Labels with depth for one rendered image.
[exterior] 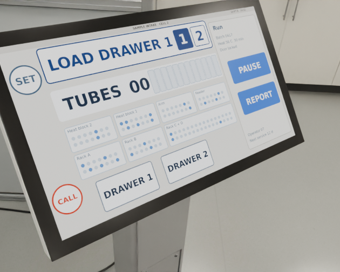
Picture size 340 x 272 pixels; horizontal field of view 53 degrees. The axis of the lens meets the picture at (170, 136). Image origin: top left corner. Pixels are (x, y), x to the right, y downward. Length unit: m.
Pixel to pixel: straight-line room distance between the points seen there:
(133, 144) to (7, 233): 1.38
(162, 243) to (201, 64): 0.43
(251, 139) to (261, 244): 1.17
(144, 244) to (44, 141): 0.40
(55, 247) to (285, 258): 1.39
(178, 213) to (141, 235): 0.10
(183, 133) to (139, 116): 0.08
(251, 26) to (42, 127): 0.44
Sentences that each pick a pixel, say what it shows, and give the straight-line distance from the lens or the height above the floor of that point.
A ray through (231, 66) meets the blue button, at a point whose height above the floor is 1.10.
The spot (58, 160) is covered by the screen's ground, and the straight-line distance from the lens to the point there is 0.49.
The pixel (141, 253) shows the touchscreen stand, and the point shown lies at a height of 0.69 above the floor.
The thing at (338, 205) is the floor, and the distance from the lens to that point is 2.12.
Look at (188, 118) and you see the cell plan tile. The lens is 0.57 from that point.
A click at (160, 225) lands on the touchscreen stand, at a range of 0.78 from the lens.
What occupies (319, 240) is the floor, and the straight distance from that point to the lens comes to 1.90.
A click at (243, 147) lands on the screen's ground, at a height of 0.99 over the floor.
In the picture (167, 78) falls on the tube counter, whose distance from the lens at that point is 0.57.
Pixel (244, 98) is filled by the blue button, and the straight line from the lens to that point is 0.65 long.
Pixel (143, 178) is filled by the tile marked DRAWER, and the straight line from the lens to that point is 0.52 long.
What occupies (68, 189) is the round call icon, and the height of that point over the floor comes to 1.02.
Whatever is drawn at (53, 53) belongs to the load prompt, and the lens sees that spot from 0.52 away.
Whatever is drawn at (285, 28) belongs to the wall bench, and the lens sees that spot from 2.81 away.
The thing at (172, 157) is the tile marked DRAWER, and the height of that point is 1.02.
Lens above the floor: 1.37
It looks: 36 degrees down
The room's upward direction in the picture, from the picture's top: 4 degrees clockwise
